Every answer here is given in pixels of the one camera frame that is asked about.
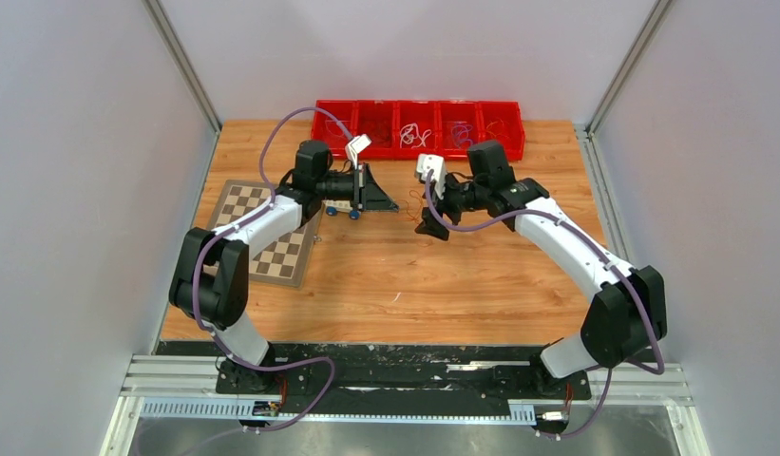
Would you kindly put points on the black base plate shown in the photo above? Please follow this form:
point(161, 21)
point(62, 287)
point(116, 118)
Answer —
point(380, 379)

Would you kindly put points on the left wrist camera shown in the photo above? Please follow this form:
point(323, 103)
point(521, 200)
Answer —
point(356, 145)

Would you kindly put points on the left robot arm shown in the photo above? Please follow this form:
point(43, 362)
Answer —
point(211, 280)

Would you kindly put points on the aluminium front rail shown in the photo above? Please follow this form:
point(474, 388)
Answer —
point(193, 387)

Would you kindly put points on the right aluminium frame post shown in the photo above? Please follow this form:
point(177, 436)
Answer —
point(644, 37)

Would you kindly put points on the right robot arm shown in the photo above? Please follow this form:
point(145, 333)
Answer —
point(627, 306)

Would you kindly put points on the aluminium frame post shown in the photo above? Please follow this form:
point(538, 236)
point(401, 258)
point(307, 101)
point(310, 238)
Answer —
point(644, 37)
point(176, 49)

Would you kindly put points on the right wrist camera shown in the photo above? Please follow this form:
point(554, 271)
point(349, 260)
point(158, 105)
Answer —
point(432, 168)

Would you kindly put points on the checkered chessboard mat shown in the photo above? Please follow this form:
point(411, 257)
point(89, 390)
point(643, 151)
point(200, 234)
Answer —
point(284, 262)

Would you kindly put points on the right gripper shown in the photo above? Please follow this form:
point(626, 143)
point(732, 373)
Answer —
point(430, 225)

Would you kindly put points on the red bin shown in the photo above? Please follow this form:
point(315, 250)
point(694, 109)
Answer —
point(375, 118)
point(502, 121)
point(417, 128)
point(460, 124)
point(325, 129)

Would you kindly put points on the white toy car blue wheels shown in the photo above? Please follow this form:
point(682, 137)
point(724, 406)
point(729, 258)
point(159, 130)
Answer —
point(336, 207)

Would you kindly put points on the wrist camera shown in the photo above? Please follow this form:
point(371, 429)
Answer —
point(432, 168)
point(356, 145)

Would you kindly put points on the left aluminium frame post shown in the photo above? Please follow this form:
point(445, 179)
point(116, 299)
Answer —
point(176, 49)

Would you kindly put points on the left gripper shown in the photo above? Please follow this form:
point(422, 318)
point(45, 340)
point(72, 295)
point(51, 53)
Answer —
point(368, 196)

